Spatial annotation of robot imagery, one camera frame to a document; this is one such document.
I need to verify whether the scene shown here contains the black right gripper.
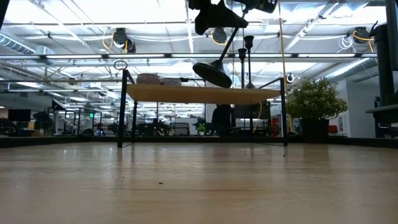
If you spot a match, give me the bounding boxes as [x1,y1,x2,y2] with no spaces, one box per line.
[188,0,278,35]

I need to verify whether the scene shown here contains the raised wooden shelf black legs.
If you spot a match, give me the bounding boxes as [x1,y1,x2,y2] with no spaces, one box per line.
[117,68,289,149]

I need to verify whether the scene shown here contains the person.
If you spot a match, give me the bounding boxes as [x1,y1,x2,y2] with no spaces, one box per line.
[211,104,233,137]

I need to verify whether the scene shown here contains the artificial green potted plant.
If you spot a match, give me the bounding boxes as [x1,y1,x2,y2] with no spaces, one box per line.
[285,77,349,142]

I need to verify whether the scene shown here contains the black background monitor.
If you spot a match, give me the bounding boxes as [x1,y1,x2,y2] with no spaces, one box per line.
[7,108,32,123]

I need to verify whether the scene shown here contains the black ceiling cable reel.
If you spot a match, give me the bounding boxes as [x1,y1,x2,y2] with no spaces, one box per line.
[212,27,228,45]
[112,27,129,45]
[353,26,371,43]

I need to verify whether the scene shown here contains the metal ring on shelf leg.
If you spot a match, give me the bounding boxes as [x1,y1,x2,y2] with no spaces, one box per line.
[113,59,129,71]

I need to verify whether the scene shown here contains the black metal table frame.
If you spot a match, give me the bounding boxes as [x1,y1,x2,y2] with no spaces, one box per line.
[0,96,398,149]

